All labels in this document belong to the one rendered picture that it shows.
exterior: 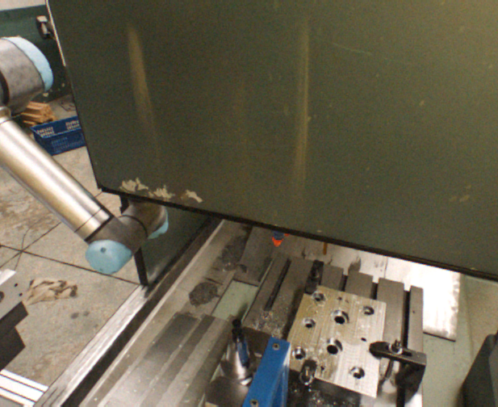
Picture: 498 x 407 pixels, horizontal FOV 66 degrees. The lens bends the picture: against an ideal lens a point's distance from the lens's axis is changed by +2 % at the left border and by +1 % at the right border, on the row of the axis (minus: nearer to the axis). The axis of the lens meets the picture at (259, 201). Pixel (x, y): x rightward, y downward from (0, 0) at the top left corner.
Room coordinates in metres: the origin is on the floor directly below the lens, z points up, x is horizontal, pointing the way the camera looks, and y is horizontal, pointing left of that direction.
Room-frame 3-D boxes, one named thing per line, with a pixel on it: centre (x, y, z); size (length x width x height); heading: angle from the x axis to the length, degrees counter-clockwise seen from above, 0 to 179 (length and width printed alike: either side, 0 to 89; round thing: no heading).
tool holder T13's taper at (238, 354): (0.40, 0.04, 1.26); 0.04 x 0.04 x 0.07
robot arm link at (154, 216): (0.70, 0.26, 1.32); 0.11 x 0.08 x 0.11; 165
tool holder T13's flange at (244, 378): (0.40, 0.04, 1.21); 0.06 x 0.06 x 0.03
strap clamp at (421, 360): (0.58, -0.34, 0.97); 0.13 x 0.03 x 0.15; 69
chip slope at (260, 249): (1.20, -0.36, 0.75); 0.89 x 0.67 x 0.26; 69
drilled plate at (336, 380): (0.65, -0.20, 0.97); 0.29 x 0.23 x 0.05; 159
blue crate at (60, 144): (3.98, 2.14, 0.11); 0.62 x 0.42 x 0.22; 136
